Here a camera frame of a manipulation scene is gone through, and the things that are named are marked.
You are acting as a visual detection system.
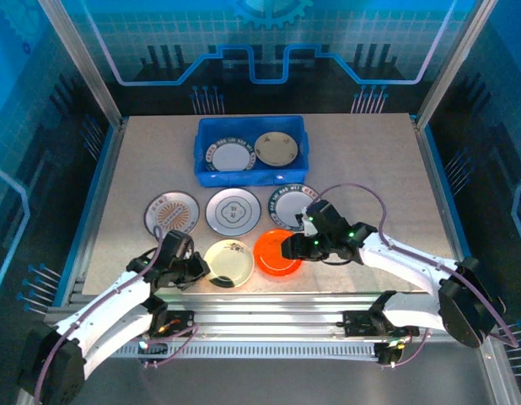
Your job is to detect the translucent orange plate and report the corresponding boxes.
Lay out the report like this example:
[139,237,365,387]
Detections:
[252,229,304,278]

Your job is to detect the cream plate black brushstroke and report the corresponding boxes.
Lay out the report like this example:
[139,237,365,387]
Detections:
[203,238,255,289]

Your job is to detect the green-rimmed Hao Shi plate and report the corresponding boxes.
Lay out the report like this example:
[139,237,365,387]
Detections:
[203,135,257,173]
[267,183,321,231]

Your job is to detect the grey quatrefoil patterned plate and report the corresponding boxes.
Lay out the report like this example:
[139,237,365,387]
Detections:
[204,186,262,237]

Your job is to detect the cream plate small flowers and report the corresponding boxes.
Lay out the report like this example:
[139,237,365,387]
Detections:
[254,130,300,168]

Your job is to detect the blue plastic bin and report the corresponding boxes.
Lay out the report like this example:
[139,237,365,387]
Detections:
[192,115,311,187]

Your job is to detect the orange sunburst patterned plate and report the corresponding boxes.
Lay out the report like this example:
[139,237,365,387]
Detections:
[142,190,201,238]

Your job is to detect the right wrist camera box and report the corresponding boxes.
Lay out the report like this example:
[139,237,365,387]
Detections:
[294,206,316,237]

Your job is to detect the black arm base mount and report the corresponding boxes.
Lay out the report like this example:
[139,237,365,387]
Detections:
[157,310,197,338]
[341,310,421,338]

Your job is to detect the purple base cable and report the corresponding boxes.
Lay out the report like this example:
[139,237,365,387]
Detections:
[380,328,434,370]
[136,318,202,371]

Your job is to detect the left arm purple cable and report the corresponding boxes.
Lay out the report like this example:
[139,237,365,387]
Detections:
[32,225,167,405]

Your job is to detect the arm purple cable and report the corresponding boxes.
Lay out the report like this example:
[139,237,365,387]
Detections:
[306,182,521,349]
[32,225,167,405]

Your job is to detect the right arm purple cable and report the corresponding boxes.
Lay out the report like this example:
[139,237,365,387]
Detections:
[306,182,521,349]

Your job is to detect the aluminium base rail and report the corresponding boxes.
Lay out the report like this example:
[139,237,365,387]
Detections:
[49,293,497,343]

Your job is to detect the perforated metal cable tray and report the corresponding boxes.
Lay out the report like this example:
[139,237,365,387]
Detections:
[110,340,382,360]

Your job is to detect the blue-edged table side rail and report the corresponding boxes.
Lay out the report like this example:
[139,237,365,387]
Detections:
[51,117,129,307]
[414,117,489,307]

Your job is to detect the aluminium frame post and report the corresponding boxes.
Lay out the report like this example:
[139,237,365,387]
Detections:
[416,0,497,127]
[36,0,129,127]

